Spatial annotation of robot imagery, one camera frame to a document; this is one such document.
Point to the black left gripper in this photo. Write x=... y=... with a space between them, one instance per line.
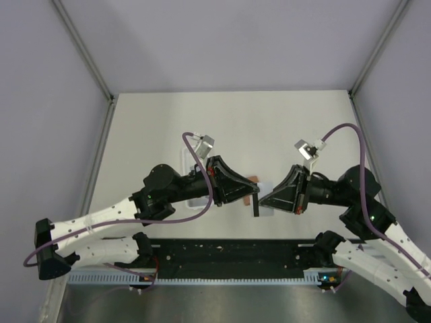
x=224 y=192

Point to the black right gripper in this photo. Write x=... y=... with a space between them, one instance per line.
x=289 y=199

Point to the tan leather card holder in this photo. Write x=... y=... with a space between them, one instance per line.
x=247 y=199

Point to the silver card with black stripe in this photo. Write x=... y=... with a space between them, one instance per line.
x=258 y=203

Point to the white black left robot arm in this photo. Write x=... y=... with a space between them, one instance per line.
x=115 y=235

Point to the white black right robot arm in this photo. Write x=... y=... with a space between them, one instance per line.
x=404 y=272

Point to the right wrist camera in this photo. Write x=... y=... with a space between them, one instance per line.
x=310 y=152

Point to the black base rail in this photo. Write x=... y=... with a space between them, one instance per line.
x=236 y=259

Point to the grey slotted cable duct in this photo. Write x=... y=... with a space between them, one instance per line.
x=312 y=277

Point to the right aluminium frame post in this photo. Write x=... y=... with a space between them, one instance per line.
x=387 y=33

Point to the aluminium frame post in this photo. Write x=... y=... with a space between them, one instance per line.
x=387 y=33
x=81 y=48

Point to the left aluminium frame post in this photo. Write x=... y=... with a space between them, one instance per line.
x=81 y=48

